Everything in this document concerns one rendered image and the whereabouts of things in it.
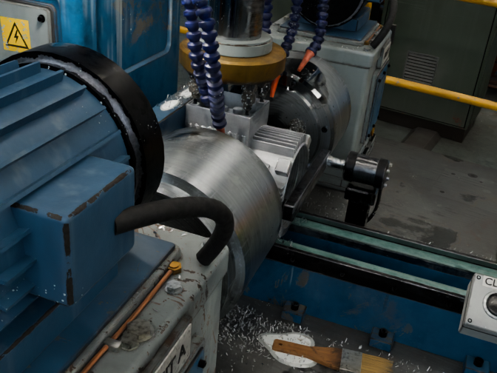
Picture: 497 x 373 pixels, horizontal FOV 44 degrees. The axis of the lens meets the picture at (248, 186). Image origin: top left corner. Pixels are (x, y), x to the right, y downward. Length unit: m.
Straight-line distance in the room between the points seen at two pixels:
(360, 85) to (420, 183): 0.37
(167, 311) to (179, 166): 0.28
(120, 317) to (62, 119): 0.18
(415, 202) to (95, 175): 1.23
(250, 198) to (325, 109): 0.42
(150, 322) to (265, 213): 0.36
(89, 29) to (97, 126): 0.50
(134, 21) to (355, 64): 0.56
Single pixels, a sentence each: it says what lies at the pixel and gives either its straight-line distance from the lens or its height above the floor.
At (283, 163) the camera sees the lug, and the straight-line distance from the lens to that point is 1.02.
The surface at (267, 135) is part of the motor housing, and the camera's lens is 1.07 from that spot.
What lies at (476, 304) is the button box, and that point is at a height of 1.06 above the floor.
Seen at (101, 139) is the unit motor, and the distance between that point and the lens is 0.51.
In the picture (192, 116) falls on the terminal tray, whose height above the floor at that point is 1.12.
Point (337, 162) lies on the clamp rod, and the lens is 1.21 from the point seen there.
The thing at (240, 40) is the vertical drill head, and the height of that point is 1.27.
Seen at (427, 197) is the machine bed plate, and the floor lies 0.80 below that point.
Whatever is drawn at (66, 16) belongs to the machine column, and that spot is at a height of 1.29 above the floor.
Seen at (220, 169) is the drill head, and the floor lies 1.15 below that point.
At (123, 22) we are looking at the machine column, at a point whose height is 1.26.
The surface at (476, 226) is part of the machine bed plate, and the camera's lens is 1.57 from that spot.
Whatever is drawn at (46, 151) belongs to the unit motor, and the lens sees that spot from 0.47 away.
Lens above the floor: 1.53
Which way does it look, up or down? 28 degrees down
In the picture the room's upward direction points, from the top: 6 degrees clockwise
